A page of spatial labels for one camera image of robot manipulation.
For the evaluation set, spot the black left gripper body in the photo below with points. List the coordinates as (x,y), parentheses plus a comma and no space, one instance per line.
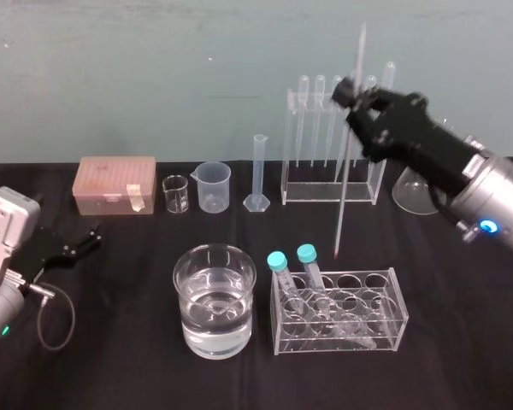
(38,252)

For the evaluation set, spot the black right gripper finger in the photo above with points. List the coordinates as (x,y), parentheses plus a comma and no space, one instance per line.
(358,124)
(385,101)

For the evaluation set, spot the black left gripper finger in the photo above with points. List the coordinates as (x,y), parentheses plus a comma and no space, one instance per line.
(90,234)
(79,253)

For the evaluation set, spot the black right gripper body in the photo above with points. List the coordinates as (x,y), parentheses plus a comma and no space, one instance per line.
(423,145)

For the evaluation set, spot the long glass thermometer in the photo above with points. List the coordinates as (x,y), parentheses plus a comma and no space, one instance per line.
(342,205)

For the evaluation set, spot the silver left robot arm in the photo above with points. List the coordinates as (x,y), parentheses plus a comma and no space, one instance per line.
(2,222)

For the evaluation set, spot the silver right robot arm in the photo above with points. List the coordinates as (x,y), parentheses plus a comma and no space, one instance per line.
(500,192)

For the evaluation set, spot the small glass beaker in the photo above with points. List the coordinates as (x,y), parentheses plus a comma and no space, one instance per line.
(176,196)

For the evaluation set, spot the teal capped plastic tube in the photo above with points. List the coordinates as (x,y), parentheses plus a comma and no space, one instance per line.
(277,259)
(306,253)

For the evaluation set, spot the large glass beaker with water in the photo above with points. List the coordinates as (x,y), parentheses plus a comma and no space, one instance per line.
(216,312)

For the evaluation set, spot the clear acrylic test tube rack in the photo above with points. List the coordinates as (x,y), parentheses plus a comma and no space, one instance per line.
(346,324)

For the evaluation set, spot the clear glass conical flask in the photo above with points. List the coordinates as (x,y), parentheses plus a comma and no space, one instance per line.
(412,194)

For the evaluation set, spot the beige masking tape piece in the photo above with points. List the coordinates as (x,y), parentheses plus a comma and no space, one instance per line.
(135,197)

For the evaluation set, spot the translucent orange pipette tip box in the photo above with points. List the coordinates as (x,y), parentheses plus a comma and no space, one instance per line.
(111,179)

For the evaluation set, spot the clear acrylic pipette stand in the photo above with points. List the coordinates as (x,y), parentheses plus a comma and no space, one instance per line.
(329,192)

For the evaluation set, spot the clear plastic graduated cylinder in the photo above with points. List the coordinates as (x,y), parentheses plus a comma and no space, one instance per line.
(260,171)

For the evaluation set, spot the black table cloth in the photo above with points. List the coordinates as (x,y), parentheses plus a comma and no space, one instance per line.
(124,376)

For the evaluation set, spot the clear plastic measuring cup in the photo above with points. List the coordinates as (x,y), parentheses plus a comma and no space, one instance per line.
(214,188)

